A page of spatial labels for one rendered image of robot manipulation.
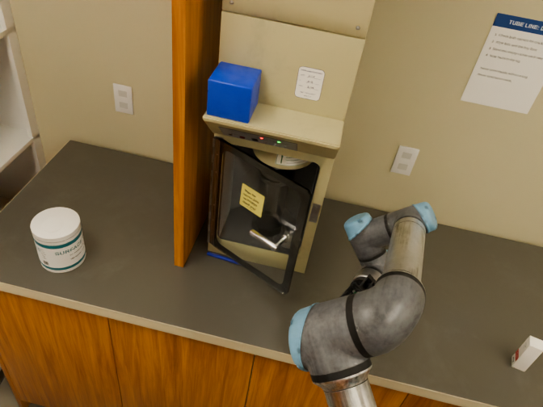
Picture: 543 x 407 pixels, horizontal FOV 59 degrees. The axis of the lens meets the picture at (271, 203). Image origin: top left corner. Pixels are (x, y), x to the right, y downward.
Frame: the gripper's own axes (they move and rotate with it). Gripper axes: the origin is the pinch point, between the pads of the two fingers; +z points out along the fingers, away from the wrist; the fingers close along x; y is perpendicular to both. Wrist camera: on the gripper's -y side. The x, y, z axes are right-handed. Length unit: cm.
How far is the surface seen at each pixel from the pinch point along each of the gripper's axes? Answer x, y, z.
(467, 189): 7, 5, -96
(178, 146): -57, 7, -9
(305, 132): -33.4, 26.4, -19.4
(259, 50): -53, 35, -20
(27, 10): -142, -9, -28
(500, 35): -17, 54, -83
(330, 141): -27.6, 28.1, -20.5
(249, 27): -56, 39, -19
